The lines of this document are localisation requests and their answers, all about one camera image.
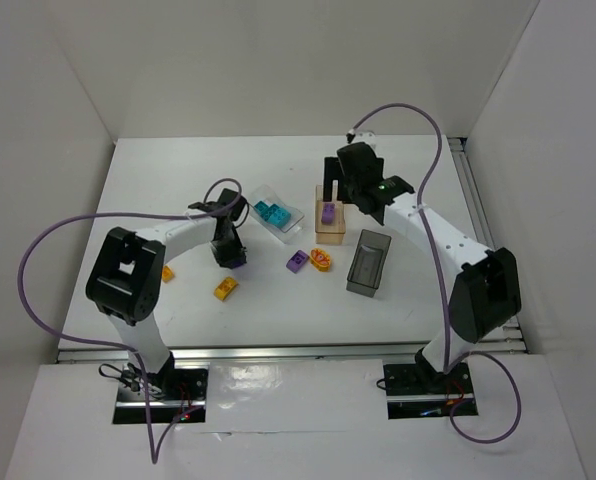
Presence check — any purple flower lego brick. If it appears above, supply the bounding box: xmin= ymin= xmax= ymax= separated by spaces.
xmin=321 ymin=202 xmax=336 ymax=225

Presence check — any yellow curved lego brick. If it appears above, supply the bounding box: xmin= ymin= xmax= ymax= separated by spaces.
xmin=214 ymin=276 xmax=239 ymax=302

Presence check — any small teal lego brick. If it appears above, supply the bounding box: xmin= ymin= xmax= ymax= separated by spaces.
xmin=254 ymin=201 xmax=269 ymax=215

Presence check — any teal rectangular lego brick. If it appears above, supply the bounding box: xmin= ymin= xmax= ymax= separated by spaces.
xmin=258 ymin=204 xmax=278 ymax=223

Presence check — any teal rounded lego brick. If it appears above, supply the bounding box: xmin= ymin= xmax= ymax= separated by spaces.
xmin=270 ymin=206 xmax=291 ymax=230

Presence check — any yellow butterfly lego brick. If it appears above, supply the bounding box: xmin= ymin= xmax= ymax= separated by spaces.
xmin=309 ymin=248 xmax=332 ymax=272

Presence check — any purple rounded lego brick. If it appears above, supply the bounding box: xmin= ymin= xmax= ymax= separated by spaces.
xmin=286 ymin=250 xmax=309 ymax=274

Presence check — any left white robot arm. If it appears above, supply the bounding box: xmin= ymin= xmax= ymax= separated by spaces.
xmin=85 ymin=188 xmax=247 ymax=394

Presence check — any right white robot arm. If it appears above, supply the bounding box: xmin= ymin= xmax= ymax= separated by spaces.
xmin=323 ymin=142 xmax=521 ymax=382

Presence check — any orange translucent container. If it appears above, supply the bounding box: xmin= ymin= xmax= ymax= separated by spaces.
xmin=314 ymin=185 xmax=346 ymax=246

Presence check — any clear plastic container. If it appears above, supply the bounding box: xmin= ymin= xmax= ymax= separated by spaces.
xmin=247 ymin=185 xmax=305 ymax=244

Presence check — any small yellow lego brick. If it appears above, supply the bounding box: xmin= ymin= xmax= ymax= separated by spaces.
xmin=161 ymin=265 xmax=175 ymax=283

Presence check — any dark grey translucent container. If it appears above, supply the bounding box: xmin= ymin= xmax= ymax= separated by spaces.
xmin=346 ymin=229 xmax=391 ymax=298

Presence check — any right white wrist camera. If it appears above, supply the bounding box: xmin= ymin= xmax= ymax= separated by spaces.
xmin=346 ymin=130 xmax=376 ymax=145

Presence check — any front aluminium rail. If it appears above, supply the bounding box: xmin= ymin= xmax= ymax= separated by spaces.
xmin=55 ymin=340 xmax=529 ymax=364

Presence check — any aluminium rail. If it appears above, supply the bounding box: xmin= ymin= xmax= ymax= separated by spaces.
xmin=55 ymin=340 xmax=529 ymax=364
xmin=448 ymin=137 xmax=527 ymax=354

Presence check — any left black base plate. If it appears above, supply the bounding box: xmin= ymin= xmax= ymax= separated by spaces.
xmin=112 ymin=367 xmax=209 ymax=425

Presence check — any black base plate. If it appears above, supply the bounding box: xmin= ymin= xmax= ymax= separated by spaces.
xmin=376 ymin=363 xmax=478 ymax=420
xmin=112 ymin=367 xmax=209 ymax=425

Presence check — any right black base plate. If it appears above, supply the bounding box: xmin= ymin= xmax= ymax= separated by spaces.
xmin=376 ymin=363 xmax=478 ymax=420

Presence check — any right aluminium rail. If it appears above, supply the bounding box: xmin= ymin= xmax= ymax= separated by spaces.
xmin=448 ymin=137 xmax=527 ymax=354

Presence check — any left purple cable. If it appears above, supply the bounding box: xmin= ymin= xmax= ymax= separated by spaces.
xmin=17 ymin=177 xmax=244 ymax=465

